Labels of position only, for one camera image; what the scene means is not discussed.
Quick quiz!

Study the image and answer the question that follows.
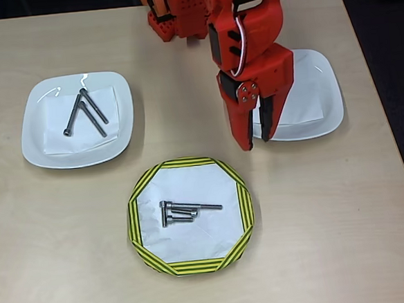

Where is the short steel socket head screw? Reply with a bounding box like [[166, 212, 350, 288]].
[[159, 201, 169, 228], [173, 208, 200, 219], [165, 214, 195, 226]]

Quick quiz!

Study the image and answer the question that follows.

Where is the white paper napkin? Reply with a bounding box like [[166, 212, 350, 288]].
[[247, 52, 325, 128], [39, 84, 123, 158]]

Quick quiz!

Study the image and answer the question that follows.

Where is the white square ceramic plate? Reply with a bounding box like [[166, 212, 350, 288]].
[[246, 46, 347, 145], [16, 69, 138, 172]]

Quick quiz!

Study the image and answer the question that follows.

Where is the yellow green striped paper plate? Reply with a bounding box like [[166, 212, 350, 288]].
[[122, 151, 259, 281]]

